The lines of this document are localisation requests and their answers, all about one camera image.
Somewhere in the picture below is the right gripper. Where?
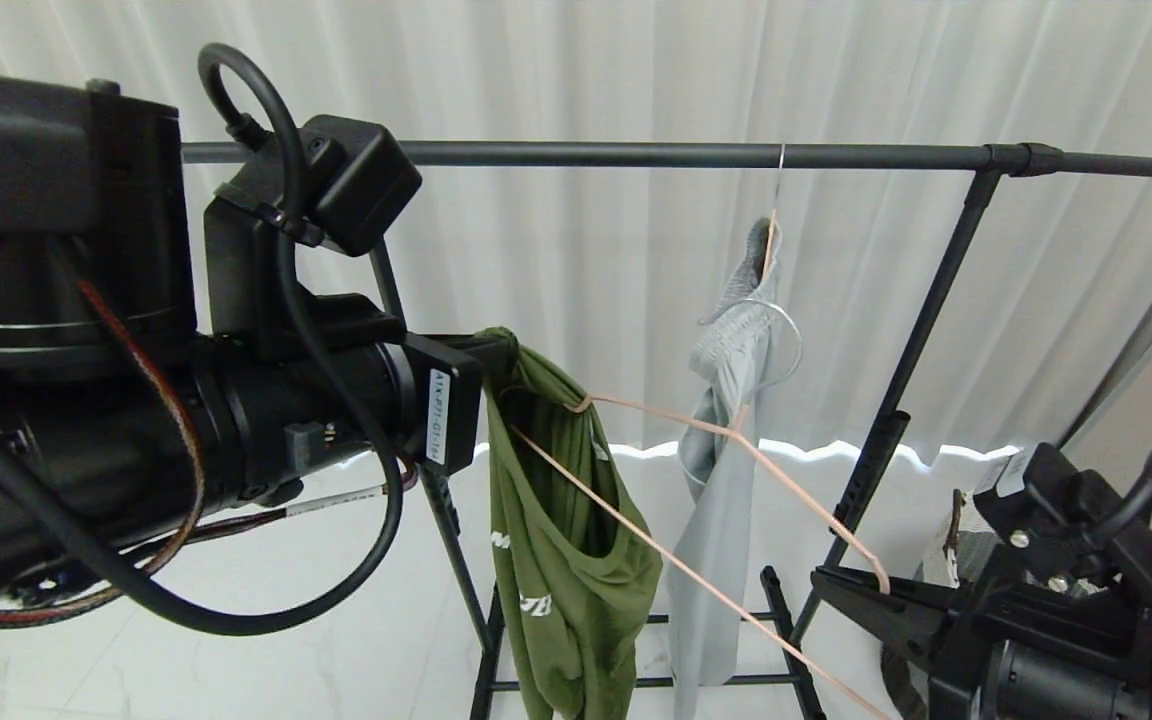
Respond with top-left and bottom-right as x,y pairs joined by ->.
811,565 -> 1152,720

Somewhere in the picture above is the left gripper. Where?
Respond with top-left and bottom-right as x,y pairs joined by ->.
0,330 -> 484,601

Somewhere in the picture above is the pink clothes hanger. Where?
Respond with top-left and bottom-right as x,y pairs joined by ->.
511,296 -> 892,720
758,145 -> 787,286

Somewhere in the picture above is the green garment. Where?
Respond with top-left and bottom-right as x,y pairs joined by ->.
481,327 -> 664,720

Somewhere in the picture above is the white laundry basket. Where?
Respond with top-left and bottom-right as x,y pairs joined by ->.
921,488 -> 992,591

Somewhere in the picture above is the black clothes rack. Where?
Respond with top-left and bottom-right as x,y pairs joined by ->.
181,140 -> 1152,720

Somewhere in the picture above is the white curtain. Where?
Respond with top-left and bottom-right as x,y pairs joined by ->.
0,0 -> 1152,471

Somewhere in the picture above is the black cable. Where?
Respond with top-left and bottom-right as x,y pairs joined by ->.
1086,447 -> 1152,546
0,43 -> 407,637

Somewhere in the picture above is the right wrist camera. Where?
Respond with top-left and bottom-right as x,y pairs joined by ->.
971,443 -> 1152,613

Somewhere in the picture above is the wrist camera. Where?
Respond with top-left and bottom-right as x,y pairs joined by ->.
204,115 -> 424,361
971,443 -> 1152,613

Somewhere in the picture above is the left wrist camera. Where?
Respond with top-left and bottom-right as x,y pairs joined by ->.
204,115 -> 424,361

